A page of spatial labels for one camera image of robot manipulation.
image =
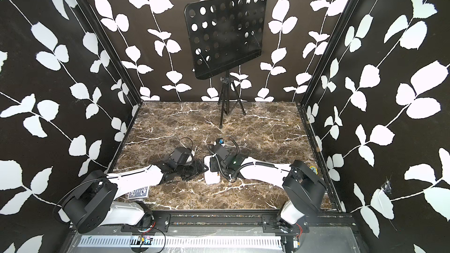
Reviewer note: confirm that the white slotted cable duct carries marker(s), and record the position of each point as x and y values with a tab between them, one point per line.
159	241

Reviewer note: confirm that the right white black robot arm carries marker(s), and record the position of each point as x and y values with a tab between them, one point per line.
304	188

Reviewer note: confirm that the blue playing card deck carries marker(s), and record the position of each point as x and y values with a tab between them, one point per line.
141	193

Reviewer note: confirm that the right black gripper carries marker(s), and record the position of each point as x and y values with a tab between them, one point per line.
212	164

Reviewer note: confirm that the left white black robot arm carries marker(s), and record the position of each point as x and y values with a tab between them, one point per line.
93	203

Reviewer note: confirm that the small yellow cap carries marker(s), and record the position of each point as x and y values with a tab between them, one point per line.
314	169

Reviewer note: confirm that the black perforated music stand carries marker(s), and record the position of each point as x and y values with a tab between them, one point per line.
224	34

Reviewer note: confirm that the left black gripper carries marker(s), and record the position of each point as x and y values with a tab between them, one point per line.
197	170

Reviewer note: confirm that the white digital alarm clock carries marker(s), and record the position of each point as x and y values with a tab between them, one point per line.
211	178

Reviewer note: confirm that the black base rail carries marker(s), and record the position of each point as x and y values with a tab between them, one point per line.
267	219

